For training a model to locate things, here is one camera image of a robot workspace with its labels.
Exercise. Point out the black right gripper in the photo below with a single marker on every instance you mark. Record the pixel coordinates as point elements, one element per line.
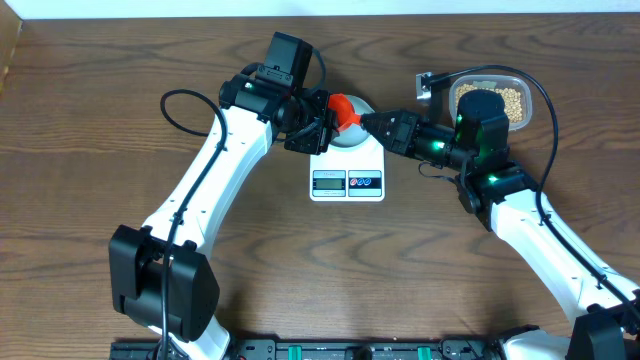
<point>404,130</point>

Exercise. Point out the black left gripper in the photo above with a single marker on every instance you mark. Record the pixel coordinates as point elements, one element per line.
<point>323,132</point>

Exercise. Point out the orange measuring scoop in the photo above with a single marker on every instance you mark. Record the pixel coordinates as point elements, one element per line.
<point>345,112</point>

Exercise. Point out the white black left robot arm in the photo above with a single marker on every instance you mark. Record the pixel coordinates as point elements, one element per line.
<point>160,273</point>

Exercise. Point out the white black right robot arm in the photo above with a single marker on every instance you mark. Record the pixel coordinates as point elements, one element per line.
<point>601,305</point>

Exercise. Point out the grey round bowl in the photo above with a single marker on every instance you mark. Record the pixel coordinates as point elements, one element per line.
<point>355,135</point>

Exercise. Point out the white digital kitchen scale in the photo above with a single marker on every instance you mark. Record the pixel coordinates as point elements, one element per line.
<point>354,174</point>

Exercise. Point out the clear plastic container of beans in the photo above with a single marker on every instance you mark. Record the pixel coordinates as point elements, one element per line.
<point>514,91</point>

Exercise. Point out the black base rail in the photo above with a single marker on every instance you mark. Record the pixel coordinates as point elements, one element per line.
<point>455,348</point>

